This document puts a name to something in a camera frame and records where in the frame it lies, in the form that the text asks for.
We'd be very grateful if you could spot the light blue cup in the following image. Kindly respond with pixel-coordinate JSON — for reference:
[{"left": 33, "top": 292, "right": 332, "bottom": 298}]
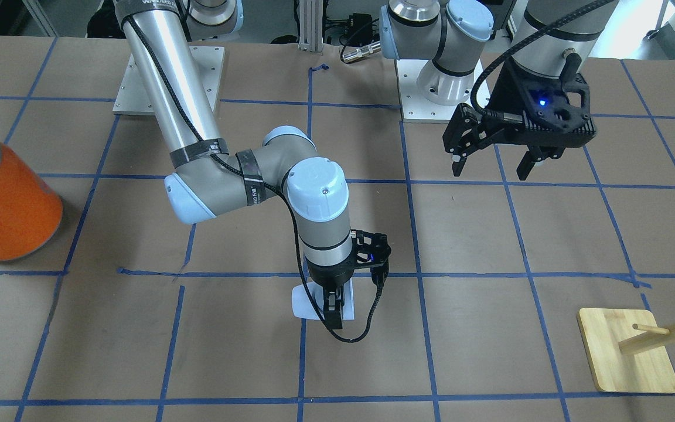
[{"left": 291, "top": 278, "right": 354, "bottom": 321}]

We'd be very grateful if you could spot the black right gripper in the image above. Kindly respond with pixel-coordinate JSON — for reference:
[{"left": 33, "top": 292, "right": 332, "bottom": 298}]
[{"left": 307, "top": 257, "right": 354, "bottom": 329}]

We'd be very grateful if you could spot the wooden cup rack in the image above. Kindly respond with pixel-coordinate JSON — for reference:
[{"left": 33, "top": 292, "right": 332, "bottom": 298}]
[{"left": 576, "top": 307, "right": 675, "bottom": 394}]

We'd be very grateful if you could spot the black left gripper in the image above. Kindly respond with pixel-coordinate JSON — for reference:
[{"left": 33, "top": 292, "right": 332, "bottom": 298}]
[{"left": 443, "top": 59, "right": 597, "bottom": 181}]

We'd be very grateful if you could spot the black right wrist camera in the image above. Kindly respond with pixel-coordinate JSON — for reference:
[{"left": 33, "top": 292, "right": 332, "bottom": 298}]
[{"left": 349, "top": 230, "right": 391, "bottom": 288}]

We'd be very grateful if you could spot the orange can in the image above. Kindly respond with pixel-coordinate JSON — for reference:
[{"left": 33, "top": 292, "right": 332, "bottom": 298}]
[{"left": 0, "top": 142, "right": 63, "bottom": 261}]

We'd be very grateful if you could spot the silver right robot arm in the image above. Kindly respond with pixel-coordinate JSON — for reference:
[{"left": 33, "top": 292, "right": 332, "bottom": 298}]
[{"left": 114, "top": 1, "right": 353, "bottom": 329}]

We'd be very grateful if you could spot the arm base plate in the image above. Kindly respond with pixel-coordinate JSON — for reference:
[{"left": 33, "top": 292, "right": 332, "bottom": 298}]
[
  {"left": 396, "top": 59, "right": 483, "bottom": 123},
  {"left": 112, "top": 46, "right": 226, "bottom": 115}
]

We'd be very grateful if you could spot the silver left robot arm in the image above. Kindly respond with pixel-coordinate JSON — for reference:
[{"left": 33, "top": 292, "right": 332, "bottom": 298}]
[{"left": 379, "top": 1, "right": 616, "bottom": 180}]

